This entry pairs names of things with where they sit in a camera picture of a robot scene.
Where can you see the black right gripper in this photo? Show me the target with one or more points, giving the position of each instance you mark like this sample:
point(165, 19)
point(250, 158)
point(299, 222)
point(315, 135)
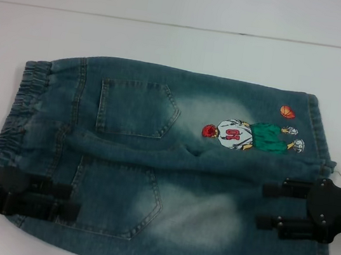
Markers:
point(338, 210)

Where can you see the blue denim shorts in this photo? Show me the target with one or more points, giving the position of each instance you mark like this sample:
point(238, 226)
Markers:
point(212, 188)

